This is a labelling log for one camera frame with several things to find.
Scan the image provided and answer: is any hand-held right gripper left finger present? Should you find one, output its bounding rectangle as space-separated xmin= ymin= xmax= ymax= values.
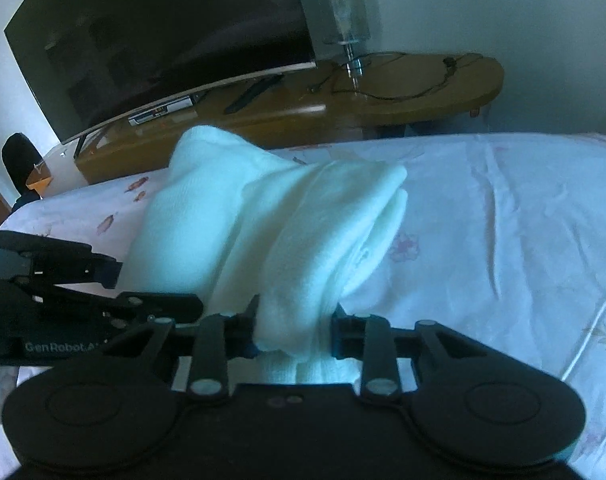
xmin=100 ymin=294 xmax=262 ymax=405

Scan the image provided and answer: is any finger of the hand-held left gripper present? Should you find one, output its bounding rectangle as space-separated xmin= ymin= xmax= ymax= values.
xmin=0 ymin=232 xmax=122 ymax=289
xmin=33 ymin=291 xmax=205 ymax=329

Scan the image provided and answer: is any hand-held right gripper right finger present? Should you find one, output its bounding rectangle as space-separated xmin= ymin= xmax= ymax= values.
xmin=330 ymin=304 xmax=490 ymax=403

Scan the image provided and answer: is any white knit garment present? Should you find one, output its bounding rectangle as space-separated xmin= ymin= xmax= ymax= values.
xmin=126 ymin=125 xmax=409 ymax=386

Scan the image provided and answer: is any orange box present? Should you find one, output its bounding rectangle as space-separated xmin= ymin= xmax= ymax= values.
xmin=26 ymin=162 xmax=54 ymax=198

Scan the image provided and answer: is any black chair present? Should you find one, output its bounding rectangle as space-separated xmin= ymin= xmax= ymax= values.
xmin=2 ymin=132 xmax=44 ymax=196

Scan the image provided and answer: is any silver set-top box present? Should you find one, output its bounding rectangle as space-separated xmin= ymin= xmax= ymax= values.
xmin=128 ymin=92 xmax=206 ymax=126

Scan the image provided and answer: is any floral bed sheet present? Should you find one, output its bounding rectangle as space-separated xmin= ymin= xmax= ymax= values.
xmin=0 ymin=132 xmax=606 ymax=480

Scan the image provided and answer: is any wooden television stand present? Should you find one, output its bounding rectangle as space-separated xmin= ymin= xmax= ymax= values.
xmin=73 ymin=52 xmax=505 ymax=186

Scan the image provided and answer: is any black remote control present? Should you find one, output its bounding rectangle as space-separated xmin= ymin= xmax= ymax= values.
xmin=224 ymin=74 xmax=280 ymax=114

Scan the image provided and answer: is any black television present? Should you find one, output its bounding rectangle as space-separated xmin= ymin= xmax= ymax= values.
xmin=3 ymin=0 xmax=318 ymax=158

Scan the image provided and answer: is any glass table lamp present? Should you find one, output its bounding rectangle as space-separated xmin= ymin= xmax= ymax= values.
xmin=303 ymin=0 xmax=374 ymax=78

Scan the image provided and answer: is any black cable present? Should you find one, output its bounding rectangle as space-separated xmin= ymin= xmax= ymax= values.
xmin=308 ymin=52 xmax=484 ymax=101

